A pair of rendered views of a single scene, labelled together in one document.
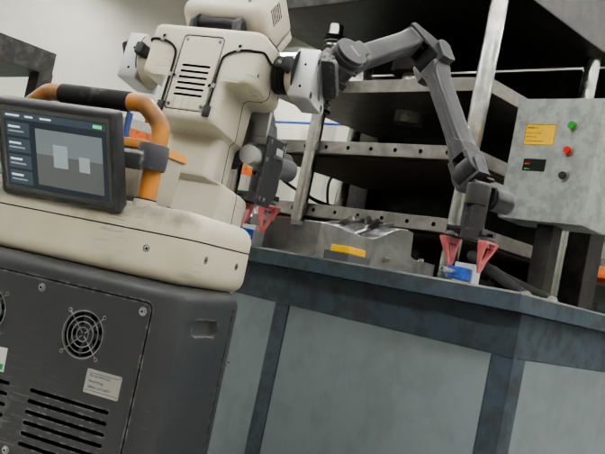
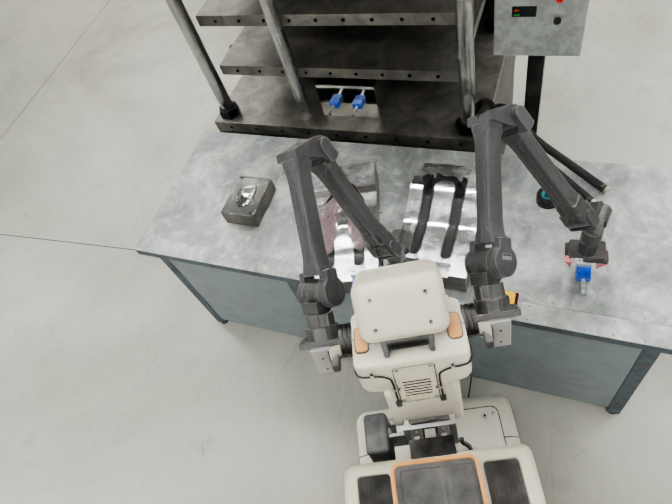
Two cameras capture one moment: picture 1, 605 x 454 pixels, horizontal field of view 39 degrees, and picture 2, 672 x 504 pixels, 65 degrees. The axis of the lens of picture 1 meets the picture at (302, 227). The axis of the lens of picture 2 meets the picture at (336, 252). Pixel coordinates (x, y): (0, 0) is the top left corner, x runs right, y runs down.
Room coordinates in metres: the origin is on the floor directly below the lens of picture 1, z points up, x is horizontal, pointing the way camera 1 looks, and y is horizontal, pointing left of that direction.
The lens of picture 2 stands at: (1.36, 0.42, 2.40)
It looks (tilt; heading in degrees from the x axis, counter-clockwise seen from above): 54 degrees down; 352
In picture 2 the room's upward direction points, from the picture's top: 22 degrees counter-clockwise
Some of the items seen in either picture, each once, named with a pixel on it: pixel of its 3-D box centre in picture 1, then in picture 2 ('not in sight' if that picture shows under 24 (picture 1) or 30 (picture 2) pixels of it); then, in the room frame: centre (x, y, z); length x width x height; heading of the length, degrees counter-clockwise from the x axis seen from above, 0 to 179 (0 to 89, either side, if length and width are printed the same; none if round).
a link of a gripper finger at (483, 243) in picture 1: (476, 252); (593, 258); (1.96, -0.41, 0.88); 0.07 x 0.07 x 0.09; 50
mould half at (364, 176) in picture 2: not in sight; (343, 224); (2.58, 0.18, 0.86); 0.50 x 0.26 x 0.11; 152
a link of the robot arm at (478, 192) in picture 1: (479, 195); (592, 232); (1.98, -0.39, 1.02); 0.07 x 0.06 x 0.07; 123
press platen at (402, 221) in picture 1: (394, 230); (356, 19); (3.46, -0.37, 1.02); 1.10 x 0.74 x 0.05; 45
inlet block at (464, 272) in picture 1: (456, 272); (583, 276); (1.95, -0.37, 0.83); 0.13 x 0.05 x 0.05; 139
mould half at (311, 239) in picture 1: (346, 242); (443, 216); (2.39, -0.13, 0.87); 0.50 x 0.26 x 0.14; 135
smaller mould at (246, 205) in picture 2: not in sight; (249, 200); (2.94, 0.45, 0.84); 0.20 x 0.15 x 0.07; 135
